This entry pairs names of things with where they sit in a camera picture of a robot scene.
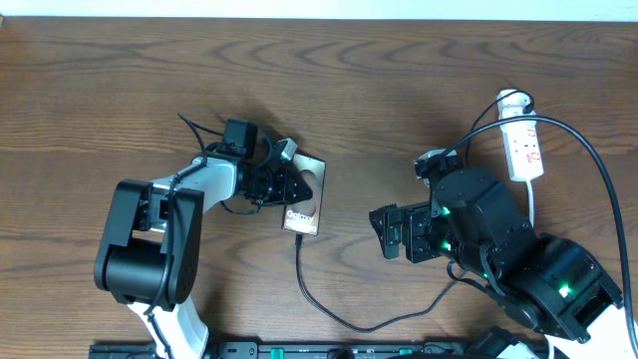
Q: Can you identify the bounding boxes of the Samsung Galaxy smartphone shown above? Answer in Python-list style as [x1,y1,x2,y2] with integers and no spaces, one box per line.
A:
[282,154,326,236]

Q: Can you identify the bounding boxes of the left camera cable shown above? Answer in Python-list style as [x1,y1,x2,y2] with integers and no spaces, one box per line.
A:
[144,112,275,359]

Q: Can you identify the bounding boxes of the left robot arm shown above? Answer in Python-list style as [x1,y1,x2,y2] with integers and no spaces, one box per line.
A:
[94,120,313,358]

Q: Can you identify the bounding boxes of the white power strip cord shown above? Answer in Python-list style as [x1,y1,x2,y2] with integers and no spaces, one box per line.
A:
[525,179,555,359]

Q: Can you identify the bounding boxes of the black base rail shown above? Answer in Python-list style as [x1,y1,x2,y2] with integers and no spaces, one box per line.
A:
[89,339,544,359]

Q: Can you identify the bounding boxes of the camera cable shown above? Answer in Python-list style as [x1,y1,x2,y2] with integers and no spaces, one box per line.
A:
[144,112,275,359]
[438,115,638,359]

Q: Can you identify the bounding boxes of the white power strip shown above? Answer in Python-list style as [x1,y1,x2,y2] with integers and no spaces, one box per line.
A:
[496,89,544,182]

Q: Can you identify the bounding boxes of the right camera cable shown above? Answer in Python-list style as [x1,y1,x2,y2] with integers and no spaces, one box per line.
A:
[438,115,638,359]

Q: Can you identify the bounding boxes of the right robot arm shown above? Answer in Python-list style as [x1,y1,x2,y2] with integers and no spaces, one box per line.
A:
[369,167,637,358]

